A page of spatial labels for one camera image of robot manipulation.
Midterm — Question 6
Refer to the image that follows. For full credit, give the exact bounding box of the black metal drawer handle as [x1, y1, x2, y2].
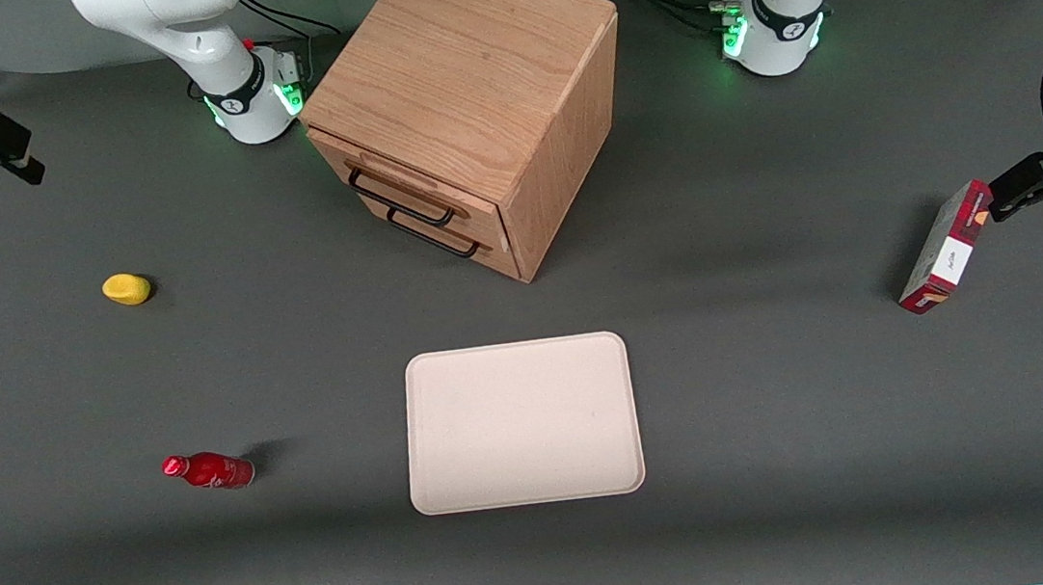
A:
[346, 156, 459, 237]
[385, 198, 486, 267]

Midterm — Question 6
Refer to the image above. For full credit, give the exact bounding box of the yellow lemon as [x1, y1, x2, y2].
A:
[100, 271, 153, 309]

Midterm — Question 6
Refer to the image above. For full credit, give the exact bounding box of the red and white carton box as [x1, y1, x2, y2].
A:
[887, 177, 1005, 318]

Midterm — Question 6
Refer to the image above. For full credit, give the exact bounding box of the wooden cabinet body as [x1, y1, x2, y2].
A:
[287, 0, 646, 305]

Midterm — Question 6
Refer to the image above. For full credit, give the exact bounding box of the wooden drawer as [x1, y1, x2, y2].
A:
[308, 106, 510, 262]
[339, 153, 527, 301]

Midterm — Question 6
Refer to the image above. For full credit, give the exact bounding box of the red bottle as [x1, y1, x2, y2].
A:
[161, 446, 257, 496]

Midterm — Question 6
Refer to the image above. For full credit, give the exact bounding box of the black right base cable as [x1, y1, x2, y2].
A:
[239, 0, 347, 88]

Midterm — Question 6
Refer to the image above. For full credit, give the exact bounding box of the beige rectangular tray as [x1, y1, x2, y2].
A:
[395, 329, 649, 518]

